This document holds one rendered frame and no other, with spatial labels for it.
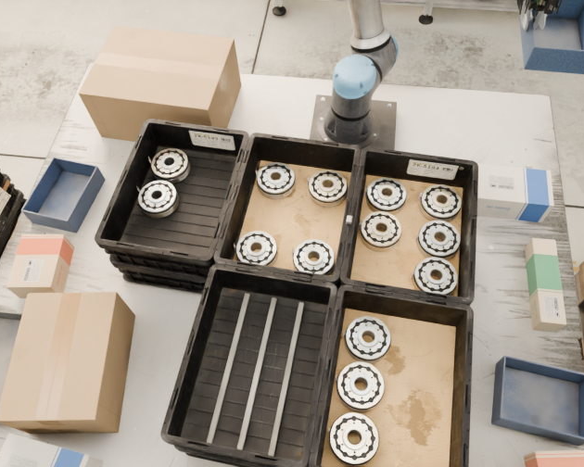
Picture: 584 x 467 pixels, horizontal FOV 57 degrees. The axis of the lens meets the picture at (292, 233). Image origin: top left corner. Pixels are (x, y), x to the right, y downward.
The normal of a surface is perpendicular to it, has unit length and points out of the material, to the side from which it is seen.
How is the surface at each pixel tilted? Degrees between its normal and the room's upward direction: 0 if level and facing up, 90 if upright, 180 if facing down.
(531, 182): 0
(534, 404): 0
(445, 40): 0
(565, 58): 90
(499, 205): 90
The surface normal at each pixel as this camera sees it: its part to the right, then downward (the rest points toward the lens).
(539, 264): -0.04, -0.50
